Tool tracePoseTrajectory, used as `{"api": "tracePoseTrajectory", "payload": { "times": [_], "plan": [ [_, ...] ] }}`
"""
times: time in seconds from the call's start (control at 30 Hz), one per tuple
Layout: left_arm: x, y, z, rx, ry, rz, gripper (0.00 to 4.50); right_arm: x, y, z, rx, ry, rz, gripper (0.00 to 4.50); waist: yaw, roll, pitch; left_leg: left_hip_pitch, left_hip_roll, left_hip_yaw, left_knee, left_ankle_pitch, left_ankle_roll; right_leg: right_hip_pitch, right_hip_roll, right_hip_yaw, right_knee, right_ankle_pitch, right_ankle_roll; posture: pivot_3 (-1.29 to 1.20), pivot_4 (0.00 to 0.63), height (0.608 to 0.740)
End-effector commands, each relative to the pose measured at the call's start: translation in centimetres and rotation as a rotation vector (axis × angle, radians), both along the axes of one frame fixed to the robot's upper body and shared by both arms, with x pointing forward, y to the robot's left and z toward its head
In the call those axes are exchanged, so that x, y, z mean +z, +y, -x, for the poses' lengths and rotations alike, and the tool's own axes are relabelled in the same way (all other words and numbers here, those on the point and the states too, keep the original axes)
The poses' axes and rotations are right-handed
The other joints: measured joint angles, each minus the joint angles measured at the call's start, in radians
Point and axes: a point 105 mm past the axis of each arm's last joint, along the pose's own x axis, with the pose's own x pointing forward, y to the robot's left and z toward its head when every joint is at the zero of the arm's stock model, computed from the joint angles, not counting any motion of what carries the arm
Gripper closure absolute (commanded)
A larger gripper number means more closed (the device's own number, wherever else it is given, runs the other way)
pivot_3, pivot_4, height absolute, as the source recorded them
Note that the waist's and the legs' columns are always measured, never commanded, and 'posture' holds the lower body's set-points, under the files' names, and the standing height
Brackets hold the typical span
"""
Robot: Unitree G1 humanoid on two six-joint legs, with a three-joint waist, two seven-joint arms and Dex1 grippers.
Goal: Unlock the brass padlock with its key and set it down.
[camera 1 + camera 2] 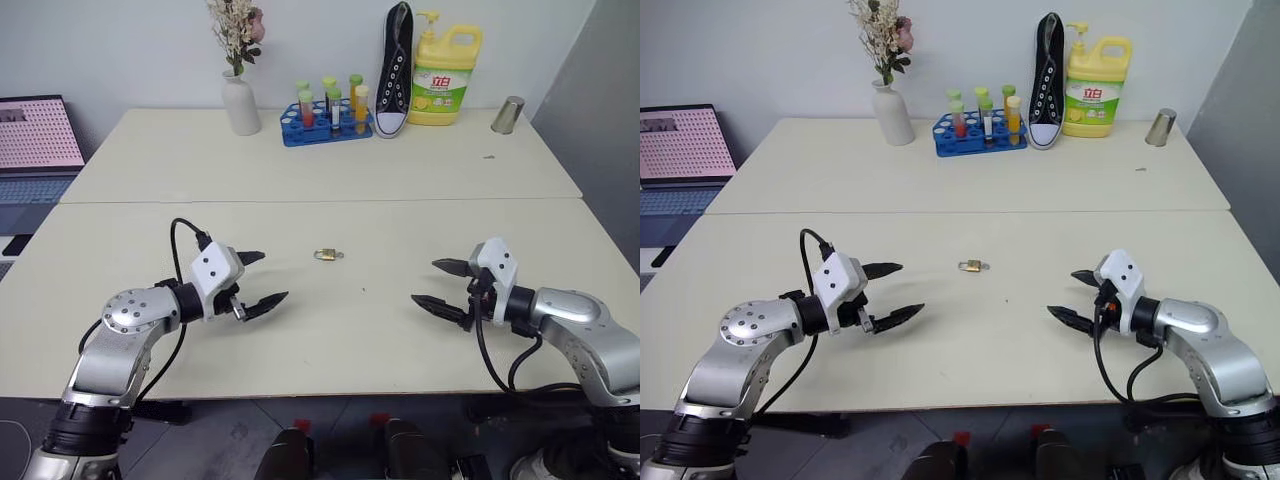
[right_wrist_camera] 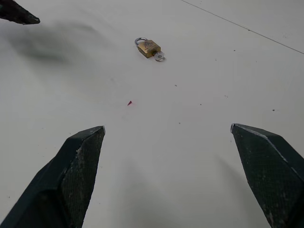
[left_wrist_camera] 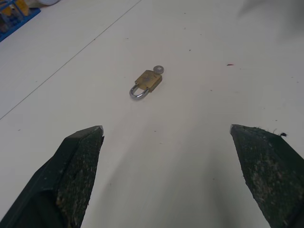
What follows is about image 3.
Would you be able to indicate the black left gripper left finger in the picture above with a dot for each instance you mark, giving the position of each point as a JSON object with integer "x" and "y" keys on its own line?
{"x": 59, "y": 180}

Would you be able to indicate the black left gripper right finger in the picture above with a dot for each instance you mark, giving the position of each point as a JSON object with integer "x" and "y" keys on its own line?
{"x": 268, "y": 171}

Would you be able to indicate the brass padlock with steel shackle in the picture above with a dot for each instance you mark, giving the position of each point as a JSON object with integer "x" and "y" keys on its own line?
{"x": 145, "y": 83}

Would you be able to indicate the blue plastic crate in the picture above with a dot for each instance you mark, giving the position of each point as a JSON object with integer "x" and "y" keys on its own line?
{"x": 14, "y": 16}

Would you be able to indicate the white round container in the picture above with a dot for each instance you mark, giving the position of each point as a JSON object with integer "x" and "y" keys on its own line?
{"x": 48, "y": 1}

